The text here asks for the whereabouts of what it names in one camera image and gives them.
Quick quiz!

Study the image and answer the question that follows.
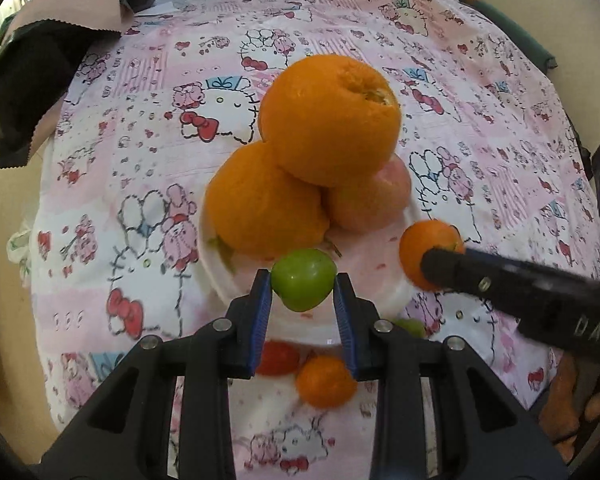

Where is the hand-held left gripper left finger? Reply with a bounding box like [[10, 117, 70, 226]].
[[37, 269, 276, 480]]

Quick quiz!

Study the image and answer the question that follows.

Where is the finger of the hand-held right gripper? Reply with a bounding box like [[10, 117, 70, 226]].
[[421, 246, 536, 318]]

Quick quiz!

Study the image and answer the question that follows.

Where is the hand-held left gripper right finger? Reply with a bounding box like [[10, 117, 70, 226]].
[[332, 272, 571, 480]]

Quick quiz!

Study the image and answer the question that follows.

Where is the red cherry tomato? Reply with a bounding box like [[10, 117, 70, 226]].
[[256, 340, 301, 377]]

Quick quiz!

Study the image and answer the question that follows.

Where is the pink spotted plate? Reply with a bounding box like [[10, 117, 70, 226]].
[[196, 199, 423, 347]]

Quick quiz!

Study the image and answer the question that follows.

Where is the green tomato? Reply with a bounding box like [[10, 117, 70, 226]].
[[392, 317, 427, 339], [271, 247, 338, 312]]

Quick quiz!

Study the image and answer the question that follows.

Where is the small tangerine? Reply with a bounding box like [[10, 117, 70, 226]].
[[295, 355, 359, 409], [399, 219, 466, 292]]

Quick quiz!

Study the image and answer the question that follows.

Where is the medium orange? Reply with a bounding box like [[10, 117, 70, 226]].
[[203, 141, 331, 261]]

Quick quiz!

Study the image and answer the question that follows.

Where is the red apple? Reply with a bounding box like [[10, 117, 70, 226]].
[[325, 154, 413, 233]]

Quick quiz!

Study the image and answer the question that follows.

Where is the large orange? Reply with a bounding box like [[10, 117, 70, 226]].
[[258, 55, 402, 188]]

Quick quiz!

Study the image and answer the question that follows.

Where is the person's right hand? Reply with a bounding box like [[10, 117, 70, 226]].
[[540, 355, 600, 443]]

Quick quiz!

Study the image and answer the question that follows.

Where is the pink cartoon printed blanket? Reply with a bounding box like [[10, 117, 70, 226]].
[[27, 0, 600, 480]]

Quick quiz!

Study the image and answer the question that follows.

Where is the green bed bumper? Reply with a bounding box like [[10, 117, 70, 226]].
[[437, 0, 558, 71]]

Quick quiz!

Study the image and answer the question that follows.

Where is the white paper sheet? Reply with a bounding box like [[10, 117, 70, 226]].
[[139, 0, 177, 17]]

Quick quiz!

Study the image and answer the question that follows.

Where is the pink and black cloth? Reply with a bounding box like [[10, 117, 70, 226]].
[[0, 0, 136, 170]]

